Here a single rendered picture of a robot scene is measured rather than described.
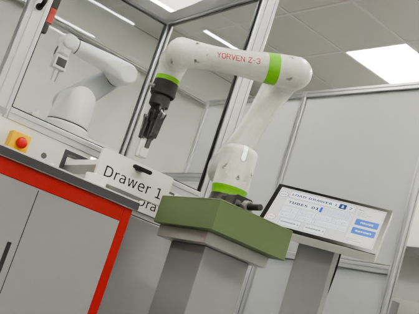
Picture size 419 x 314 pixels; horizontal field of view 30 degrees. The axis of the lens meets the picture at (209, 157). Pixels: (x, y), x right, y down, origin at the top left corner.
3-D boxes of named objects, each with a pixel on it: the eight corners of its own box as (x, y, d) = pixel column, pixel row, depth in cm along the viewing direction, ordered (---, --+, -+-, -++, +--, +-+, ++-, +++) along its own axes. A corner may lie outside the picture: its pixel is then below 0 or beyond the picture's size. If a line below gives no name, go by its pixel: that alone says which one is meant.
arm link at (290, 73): (302, 96, 290) (305, 65, 293) (315, 88, 278) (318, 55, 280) (256, 88, 286) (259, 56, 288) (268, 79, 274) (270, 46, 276)
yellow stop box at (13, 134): (25, 156, 270) (33, 137, 272) (7, 148, 266) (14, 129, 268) (20, 156, 274) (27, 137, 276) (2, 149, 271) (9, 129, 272)
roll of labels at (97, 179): (77, 183, 236) (81, 171, 237) (94, 190, 241) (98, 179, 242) (90, 185, 231) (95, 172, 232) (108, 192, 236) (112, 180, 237)
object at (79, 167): (159, 202, 271) (164, 185, 272) (96, 175, 258) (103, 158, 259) (107, 199, 304) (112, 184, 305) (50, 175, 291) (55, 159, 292)
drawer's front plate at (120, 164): (164, 207, 270) (174, 178, 272) (93, 177, 255) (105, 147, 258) (161, 207, 271) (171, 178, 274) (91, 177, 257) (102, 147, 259)
